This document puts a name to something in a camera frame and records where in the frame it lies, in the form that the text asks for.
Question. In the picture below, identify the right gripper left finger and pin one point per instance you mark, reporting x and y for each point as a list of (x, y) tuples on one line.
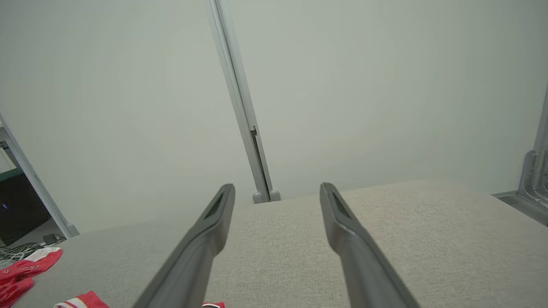
[(188, 273)]

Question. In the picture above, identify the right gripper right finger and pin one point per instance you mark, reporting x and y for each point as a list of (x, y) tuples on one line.
[(368, 278)]

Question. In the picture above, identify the red shorts white waistband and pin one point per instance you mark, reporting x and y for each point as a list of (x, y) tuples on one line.
[(25, 269)]

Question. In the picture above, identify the black power adapter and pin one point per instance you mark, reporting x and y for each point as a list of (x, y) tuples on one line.
[(53, 238)]

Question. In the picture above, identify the black cabinet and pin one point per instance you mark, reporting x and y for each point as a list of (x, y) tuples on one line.
[(21, 205)]

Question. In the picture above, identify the slim grey partition post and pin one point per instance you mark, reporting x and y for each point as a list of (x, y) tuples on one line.
[(38, 188)]

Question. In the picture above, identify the grey post with angled brackets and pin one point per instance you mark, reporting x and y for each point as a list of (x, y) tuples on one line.
[(533, 179)]

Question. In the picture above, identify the grey metal partition post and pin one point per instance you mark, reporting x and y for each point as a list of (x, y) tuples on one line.
[(233, 72)]

